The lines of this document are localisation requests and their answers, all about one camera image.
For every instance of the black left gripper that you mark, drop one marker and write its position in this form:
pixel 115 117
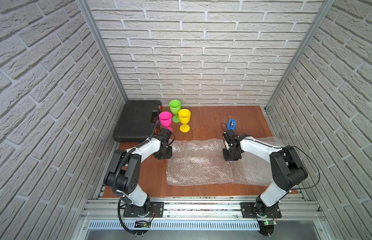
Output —
pixel 163 153

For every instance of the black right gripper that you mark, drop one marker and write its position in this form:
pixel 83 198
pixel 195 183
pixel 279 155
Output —
pixel 226 157

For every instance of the blue tape dispenser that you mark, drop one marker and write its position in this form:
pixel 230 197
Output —
pixel 231 124

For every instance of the bubble wrap sheet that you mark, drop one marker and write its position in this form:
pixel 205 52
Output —
pixel 251 170
pixel 196 163

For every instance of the yellow plastic wine glass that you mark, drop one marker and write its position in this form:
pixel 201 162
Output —
pixel 184 117

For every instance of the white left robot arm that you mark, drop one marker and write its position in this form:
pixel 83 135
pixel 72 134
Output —
pixel 123 173

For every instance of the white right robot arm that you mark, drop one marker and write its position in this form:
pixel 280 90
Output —
pixel 287 168

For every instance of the pink plastic wine glass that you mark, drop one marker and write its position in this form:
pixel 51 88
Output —
pixel 166 120

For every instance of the green plastic wine glass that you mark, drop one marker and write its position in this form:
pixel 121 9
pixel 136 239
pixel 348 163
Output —
pixel 175 107

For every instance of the black plastic tool case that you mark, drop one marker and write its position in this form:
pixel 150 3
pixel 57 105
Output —
pixel 137 121

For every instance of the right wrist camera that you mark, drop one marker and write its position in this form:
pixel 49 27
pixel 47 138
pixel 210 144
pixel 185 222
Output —
pixel 229 135

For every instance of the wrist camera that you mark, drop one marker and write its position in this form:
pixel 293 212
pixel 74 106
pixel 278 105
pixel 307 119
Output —
pixel 229 135
pixel 166 134

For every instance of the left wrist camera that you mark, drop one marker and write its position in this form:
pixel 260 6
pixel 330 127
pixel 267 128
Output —
pixel 166 134

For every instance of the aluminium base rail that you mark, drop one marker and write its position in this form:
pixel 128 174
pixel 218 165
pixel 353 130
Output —
pixel 207 214

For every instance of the left aluminium corner post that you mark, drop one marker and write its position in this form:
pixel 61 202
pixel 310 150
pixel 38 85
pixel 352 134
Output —
pixel 92 24

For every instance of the aluminium corner post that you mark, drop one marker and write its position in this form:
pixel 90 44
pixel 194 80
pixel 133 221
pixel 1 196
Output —
pixel 317 22
pixel 92 24

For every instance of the right aluminium corner post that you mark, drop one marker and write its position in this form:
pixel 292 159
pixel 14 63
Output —
pixel 317 22

